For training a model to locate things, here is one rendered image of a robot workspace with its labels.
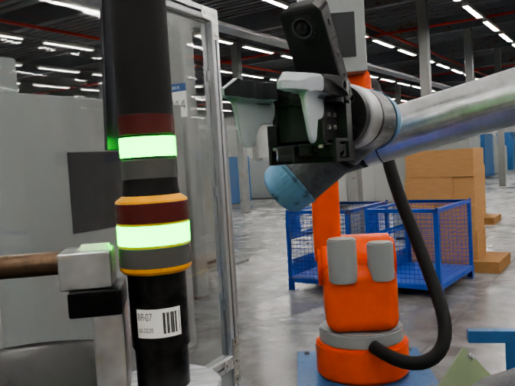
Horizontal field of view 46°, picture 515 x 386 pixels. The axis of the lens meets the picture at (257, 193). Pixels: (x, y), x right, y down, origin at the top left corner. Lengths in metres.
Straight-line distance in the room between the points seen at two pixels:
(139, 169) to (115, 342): 0.10
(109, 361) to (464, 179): 7.95
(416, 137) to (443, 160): 7.43
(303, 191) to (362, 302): 3.44
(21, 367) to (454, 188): 7.89
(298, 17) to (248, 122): 0.13
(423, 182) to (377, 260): 4.33
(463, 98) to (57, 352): 0.60
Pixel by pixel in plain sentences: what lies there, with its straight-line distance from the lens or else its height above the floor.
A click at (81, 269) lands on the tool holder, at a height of 1.53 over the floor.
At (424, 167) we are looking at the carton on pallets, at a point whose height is 1.37.
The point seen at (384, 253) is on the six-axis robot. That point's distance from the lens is 4.12.
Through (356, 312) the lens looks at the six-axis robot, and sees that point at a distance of 4.21.
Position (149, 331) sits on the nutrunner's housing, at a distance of 0.36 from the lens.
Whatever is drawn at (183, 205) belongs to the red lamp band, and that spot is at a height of 1.56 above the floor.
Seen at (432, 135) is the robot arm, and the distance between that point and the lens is 0.87.
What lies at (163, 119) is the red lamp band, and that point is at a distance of 0.36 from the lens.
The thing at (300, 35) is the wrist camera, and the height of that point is 1.71.
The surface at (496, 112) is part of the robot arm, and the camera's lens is 0.86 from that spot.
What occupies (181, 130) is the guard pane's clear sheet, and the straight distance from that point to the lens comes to 1.68.
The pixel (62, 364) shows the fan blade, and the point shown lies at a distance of 0.54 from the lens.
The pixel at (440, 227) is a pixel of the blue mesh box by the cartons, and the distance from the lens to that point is 6.72.
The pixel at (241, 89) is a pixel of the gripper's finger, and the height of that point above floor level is 1.65.
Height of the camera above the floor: 1.59
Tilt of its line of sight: 3 degrees down
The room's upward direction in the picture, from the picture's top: 4 degrees counter-clockwise
